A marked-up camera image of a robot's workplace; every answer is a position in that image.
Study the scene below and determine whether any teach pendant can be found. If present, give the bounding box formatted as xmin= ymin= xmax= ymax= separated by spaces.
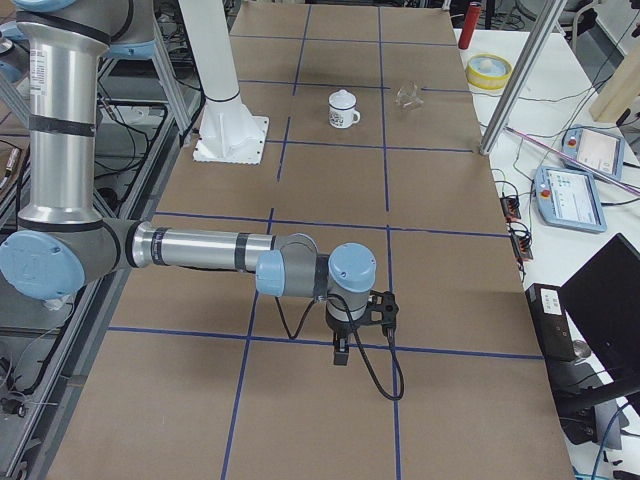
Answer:
xmin=534 ymin=165 xmax=607 ymax=233
xmin=562 ymin=125 xmax=624 ymax=180

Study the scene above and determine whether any wooden beam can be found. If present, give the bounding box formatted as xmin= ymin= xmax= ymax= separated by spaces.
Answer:
xmin=589 ymin=45 xmax=640 ymax=123

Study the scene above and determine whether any near orange connector board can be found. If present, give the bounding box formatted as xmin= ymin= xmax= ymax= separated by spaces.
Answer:
xmin=510 ymin=230 xmax=533 ymax=262

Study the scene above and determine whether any orange connector board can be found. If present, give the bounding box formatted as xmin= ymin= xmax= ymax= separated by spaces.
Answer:
xmin=510 ymin=230 xmax=533 ymax=262
xmin=500 ymin=195 xmax=521 ymax=222

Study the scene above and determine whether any near teach pendant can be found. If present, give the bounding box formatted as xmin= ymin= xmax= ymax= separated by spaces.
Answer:
xmin=534 ymin=165 xmax=607 ymax=233

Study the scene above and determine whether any black monitor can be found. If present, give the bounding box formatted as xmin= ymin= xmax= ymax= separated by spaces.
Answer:
xmin=560 ymin=233 xmax=639 ymax=378

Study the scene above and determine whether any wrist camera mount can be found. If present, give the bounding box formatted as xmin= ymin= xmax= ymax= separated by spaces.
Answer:
xmin=361 ymin=290 xmax=399 ymax=337

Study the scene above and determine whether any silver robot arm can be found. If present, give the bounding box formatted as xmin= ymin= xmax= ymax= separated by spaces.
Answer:
xmin=1 ymin=1 xmax=376 ymax=365

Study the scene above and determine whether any pink rod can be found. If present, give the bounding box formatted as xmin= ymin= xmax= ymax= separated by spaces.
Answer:
xmin=504 ymin=126 xmax=640 ymax=197

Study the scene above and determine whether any white enamel cup lid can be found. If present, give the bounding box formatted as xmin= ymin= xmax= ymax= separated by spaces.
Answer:
xmin=328 ymin=89 xmax=357 ymax=110

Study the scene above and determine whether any blue network cable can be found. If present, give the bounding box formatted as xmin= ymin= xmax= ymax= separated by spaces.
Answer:
xmin=591 ymin=403 xmax=629 ymax=480

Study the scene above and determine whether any red cylinder bottle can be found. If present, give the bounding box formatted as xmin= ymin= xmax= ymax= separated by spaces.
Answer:
xmin=458 ymin=1 xmax=482 ymax=50

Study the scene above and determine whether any aluminium frame post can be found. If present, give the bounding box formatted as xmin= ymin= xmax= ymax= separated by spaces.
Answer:
xmin=479 ymin=0 xmax=566 ymax=156

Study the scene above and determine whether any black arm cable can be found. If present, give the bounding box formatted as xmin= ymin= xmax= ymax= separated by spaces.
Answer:
xmin=273 ymin=294 xmax=405 ymax=401

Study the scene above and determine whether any far teach pendant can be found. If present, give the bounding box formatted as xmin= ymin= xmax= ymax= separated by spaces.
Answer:
xmin=562 ymin=125 xmax=624 ymax=180

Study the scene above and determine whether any black computer box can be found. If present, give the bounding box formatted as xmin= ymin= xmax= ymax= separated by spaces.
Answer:
xmin=525 ymin=283 xmax=576 ymax=362

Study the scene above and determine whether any yellow tape roll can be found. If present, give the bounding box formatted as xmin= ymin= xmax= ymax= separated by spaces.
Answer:
xmin=465 ymin=53 xmax=513 ymax=90

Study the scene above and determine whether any white camera mast base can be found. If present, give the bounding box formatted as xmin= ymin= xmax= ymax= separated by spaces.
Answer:
xmin=179 ymin=0 xmax=269 ymax=165

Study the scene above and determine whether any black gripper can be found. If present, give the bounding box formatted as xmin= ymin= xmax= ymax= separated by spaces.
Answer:
xmin=327 ymin=316 xmax=353 ymax=366

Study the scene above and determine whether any white enamel cup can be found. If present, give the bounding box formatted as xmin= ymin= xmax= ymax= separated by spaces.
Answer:
xmin=329 ymin=103 xmax=361 ymax=129

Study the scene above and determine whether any far orange connector board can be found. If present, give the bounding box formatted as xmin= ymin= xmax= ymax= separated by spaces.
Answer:
xmin=500 ymin=195 xmax=521 ymax=222

